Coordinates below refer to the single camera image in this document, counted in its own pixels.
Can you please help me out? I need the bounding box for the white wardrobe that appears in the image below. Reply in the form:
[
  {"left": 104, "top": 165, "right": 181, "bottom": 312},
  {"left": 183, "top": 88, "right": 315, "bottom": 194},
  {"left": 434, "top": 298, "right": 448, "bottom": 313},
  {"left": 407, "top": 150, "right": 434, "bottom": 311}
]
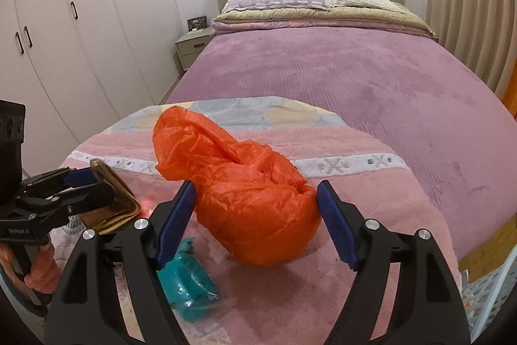
[{"left": 1, "top": 0, "right": 181, "bottom": 176}]

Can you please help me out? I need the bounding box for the orange curtain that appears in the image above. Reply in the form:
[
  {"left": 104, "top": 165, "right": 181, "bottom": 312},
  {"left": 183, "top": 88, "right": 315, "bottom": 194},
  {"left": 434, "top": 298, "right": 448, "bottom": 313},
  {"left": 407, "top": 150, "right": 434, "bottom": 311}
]
[{"left": 501, "top": 60, "right": 517, "bottom": 118}]

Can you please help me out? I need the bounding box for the beige nightstand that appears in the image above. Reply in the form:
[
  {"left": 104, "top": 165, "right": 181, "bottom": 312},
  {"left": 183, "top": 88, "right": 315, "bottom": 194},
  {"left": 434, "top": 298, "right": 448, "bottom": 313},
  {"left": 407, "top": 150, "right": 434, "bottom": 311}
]
[{"left": 175, "top": 26, "right": 215, "bottom": 71}]

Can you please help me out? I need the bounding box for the brown wallet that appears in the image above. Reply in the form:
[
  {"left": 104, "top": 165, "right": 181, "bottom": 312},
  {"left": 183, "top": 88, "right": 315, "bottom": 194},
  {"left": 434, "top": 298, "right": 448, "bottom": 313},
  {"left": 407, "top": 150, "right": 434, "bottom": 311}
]
[{"left": 80, "top": 158, "right": 140, "bottom": 235}]

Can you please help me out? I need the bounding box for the left hand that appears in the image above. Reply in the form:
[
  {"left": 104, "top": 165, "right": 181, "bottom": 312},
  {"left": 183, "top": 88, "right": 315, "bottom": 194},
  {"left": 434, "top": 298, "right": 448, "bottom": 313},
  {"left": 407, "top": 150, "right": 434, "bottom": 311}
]
[{"left": 1, "top": 243, "right": 60, "bottom": 294}]

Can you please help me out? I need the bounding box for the teal packet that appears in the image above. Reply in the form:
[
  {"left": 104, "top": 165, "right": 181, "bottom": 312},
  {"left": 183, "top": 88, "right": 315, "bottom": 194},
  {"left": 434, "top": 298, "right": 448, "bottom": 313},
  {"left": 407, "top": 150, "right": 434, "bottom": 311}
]
[{"left": 158, "top": 237, "right": 221, "bottom": 322}]

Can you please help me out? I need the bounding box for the purple bedspread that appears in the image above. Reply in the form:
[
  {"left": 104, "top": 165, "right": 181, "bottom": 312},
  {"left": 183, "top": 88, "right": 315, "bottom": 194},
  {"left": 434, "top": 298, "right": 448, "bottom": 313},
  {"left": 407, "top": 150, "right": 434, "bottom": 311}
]
[{"left": 169, "top": 27, "right": 516, "bottom": 257}]

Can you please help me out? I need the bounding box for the beige curtain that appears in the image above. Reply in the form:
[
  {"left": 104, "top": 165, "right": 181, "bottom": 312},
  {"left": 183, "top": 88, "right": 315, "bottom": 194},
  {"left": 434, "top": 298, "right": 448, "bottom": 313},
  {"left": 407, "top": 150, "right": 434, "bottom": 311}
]
[{"left": 426, "top": 0, "right": 516, "bottom": 98}]

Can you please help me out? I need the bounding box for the folded beige quilt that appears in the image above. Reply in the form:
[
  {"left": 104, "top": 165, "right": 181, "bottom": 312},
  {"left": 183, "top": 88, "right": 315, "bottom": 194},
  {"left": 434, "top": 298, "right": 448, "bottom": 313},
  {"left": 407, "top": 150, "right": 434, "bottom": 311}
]
[{"left": 213, "top": 6, "right": 438, "bottom": 41}]

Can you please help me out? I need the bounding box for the light blue laundry basket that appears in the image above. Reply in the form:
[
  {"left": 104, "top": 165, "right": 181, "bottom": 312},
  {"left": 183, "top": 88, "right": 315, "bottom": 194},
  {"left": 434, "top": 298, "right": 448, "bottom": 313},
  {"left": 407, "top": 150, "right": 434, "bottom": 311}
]
[{"left": 462, "top": 247, "right": 516, "bottom": 343}]

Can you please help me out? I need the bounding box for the small photo frame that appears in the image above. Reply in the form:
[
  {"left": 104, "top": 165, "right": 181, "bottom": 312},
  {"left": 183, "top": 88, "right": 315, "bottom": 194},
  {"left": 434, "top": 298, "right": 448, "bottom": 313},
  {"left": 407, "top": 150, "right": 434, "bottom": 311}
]
[{"left": 187, "top": 16, "right": 208, "bottom": 32}]

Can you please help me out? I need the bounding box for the pink elephant blanket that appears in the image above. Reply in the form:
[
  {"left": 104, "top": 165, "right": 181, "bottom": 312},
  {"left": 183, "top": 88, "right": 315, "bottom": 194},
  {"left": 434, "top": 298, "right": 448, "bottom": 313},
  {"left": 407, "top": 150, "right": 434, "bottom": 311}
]
[{"left": 65, "top": 96, "right": 460, "bottom": 344}]

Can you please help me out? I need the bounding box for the orange plastic bag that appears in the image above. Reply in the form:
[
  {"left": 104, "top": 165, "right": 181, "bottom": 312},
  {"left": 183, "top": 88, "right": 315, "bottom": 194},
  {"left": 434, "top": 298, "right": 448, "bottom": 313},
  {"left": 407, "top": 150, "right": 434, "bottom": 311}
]
[{"left": 153, "top": 106, "right": 321, "bottom": 267}]

